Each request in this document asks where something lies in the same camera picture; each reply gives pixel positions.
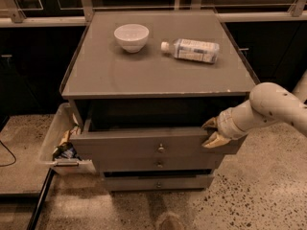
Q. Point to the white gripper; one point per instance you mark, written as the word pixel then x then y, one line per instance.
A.
pixel 225 123

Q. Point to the grey top drawer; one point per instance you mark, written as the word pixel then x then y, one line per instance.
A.
pixel 147 143

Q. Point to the grey drawer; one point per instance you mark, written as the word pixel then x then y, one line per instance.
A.
pixel 147 143
pixel 195 162
pixel 152 183

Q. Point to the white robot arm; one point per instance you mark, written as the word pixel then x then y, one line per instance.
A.
pixel 267 104

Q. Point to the grey bottom drawer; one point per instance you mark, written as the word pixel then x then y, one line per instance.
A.
pixel 152 183

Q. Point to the grey drawer cabinet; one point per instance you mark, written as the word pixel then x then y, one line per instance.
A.
pixel 109 88

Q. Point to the grey middle drawer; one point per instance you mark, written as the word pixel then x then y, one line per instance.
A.
pixel 195 162

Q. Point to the clear plastic water bottle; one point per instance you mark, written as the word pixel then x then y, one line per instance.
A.
pixel 188 49

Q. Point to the white ceramic bowl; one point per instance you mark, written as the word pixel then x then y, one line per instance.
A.
pixel 132 37

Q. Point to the snack packets in bin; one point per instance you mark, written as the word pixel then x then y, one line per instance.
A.
pixel 65 149

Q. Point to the clear plastic storage bin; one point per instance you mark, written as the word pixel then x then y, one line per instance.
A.
pixel 62 121

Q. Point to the metal railing frame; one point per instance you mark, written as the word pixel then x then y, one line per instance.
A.
pixel 78 11

